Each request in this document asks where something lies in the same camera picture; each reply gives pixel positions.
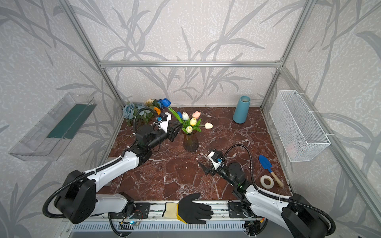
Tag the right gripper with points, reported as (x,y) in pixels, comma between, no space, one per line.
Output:
(212,166)

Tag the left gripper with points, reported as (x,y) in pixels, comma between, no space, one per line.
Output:
(169,133)

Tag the pale white tulip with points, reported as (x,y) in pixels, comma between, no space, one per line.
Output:
(185,116)

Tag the orange yellow tulip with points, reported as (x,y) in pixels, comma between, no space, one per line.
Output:
(193,122)

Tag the pink glass vase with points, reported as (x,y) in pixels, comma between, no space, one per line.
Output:
(190,142)

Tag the teal ceramic vase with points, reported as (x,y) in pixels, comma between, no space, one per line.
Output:
(242,109)

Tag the orange marigold flower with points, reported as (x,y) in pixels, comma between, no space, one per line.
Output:
(157,110)

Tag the cream tulip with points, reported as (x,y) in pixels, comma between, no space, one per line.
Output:
(207,126)

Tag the cream sunflower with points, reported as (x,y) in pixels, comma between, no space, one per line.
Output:
(149,102)

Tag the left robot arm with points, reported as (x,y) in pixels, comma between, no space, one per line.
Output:
(77,199)

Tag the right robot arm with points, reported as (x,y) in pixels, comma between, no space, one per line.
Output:
(293,213)

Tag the dusty blue rose bunch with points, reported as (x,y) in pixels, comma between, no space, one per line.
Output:
(131,110)

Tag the white tape roll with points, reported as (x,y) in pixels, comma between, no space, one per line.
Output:
(267,182)

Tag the blue hand trowel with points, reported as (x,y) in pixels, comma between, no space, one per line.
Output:
(266,164)

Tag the black work glove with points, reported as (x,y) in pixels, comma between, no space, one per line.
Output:
(188,211)

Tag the small circuit board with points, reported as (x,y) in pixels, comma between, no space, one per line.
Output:
(128,225)

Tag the clear acrylic shelf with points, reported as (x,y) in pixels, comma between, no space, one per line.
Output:
(47,140)

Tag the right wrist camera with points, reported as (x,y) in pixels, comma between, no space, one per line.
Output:
(217,161)

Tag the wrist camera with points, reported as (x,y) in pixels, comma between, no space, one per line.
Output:
(162,121)
(217,161)

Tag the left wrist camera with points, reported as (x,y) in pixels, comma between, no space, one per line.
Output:
(162,121)

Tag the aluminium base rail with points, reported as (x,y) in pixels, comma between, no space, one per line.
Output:
(79,211)

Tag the white wire basket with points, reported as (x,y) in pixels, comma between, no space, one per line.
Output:
(300,133)

